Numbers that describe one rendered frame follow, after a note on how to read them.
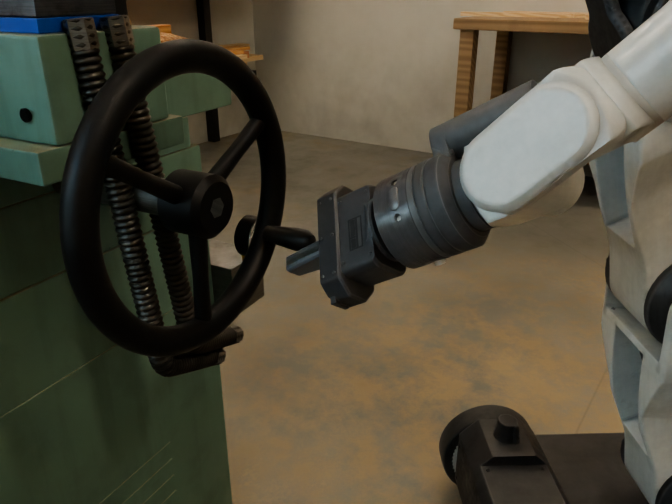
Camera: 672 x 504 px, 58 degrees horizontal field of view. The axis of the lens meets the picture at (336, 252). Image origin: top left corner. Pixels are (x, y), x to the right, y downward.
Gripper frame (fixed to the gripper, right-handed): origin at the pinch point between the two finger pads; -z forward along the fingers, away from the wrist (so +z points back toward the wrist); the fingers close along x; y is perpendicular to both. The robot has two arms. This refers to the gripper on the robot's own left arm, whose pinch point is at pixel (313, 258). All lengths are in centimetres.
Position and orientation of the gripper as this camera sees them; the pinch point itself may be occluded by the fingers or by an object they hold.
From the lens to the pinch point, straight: 63.1
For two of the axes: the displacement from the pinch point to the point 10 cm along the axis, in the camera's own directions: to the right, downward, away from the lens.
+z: 7.6, -3.0, -5.7
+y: -6.4, -2.9, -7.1
